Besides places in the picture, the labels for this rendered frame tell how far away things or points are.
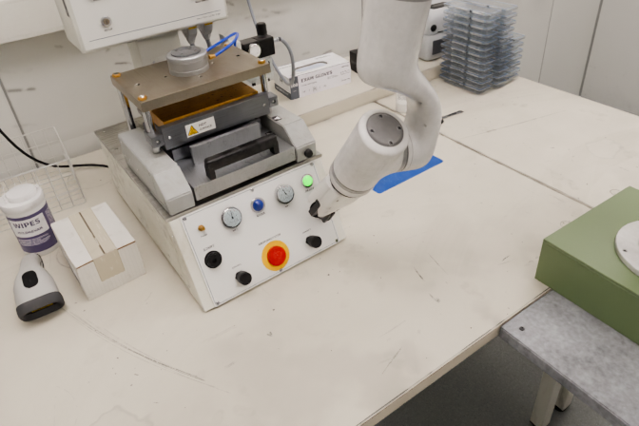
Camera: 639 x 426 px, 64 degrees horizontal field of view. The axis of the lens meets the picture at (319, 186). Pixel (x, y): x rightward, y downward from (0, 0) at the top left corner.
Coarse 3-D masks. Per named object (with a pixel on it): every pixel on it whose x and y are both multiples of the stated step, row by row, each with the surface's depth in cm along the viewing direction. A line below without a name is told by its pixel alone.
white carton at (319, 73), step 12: (300, 60) 173; (312, 60) 173; (324, 60) 172; (336, 60) 171; (276, 72) 167; (288, 72) 165; (300, 72) 164; (312, 72) 163; (324, 72) 166; (336, 72) 168; (348, 72) 171; (276, 84) 170; (300, 84) 163; (312, 84) 165; (324, 84) 168; (336, 84) 170; (288, 96) 165; (300, 96) 165
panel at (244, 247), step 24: (312, 168) 107; (240, 192) 100; (264, 192) 102; (192, 216) 95; (216, 216) 97; (264, 216) 102; (288, 216) 105; (312, 216) 108; (192, 240) 95; (216, 240) 97; (240, 240) 100; (264, 240) 102; (288, 240) 105; (336, 240) 111; (240, 264) 100; (264, 264) 102; (288, 264) 105; (216, 288) 98; (240, 288) 100
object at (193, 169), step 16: (240, 128) 103; (256, 128) 105; (208, 144) 100; (224, 144) 102; (240, 144) 104; (288, 144) 105; (192, 160) 100; (256, 160) 100; (272, 160) 101; (288, 160) 104; (192, 176) 97; (224, 176) 96; (240, 176) 98; (192, 192) 95; (208, 192) 96
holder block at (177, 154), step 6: (252, 120) 109; (258, 120) 109; (144, 126) 112; (234, 126) 107; (240, 126) 107; (216, 132) 105; (222, 132) 105; (204, 138) 104; (210, 138) 104; (186, 144) 102; (192, 144) 102; (168, 150) 102; (174, 150) 101; (180, 150) 101; (186, 150) 102; (174, 156) 101; (180, 156) 102; (186, 156) 103
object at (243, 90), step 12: (240, 84) 109; (204, 96) 105; (216, 96) 105; (228, 96) 104; (240, 96) 104; (156, 108) 102; (168, 108) 101; (180, 108) 101; (192, 108) 100; (204, 108) 100; (156, 120) 100; (168, 120) 97
